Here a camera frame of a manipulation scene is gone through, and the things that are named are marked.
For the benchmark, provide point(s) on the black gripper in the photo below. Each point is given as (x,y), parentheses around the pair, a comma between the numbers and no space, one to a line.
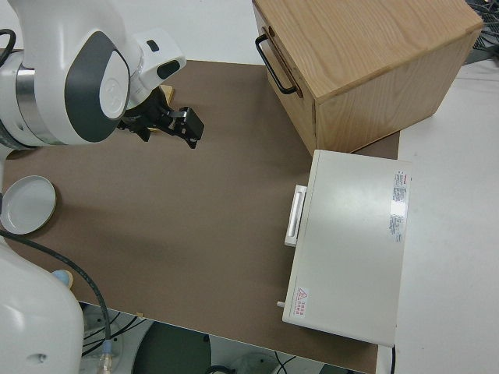
(150,117)

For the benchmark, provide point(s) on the gray round plate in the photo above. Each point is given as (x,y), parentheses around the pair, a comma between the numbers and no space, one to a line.
(27,204)

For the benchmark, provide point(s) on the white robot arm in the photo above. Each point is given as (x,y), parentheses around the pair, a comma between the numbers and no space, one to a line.
(47,78)

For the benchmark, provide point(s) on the light wooden cabinet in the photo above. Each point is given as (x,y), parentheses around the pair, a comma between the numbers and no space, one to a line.
(370,58)

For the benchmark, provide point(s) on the white toaster oven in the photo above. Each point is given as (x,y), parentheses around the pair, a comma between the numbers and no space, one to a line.
(351,241)

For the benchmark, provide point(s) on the dark round pedestal base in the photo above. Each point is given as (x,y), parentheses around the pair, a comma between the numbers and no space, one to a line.
(171,350)

